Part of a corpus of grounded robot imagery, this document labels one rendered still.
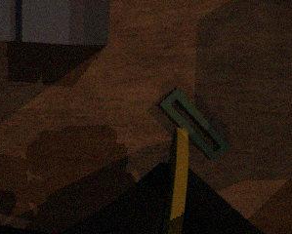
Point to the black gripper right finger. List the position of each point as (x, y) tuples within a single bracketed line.
[(206, 211)]

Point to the dark grey box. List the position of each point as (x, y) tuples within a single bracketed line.
[(96, 22)]

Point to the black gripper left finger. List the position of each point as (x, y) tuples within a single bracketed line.
[(139, 210)]

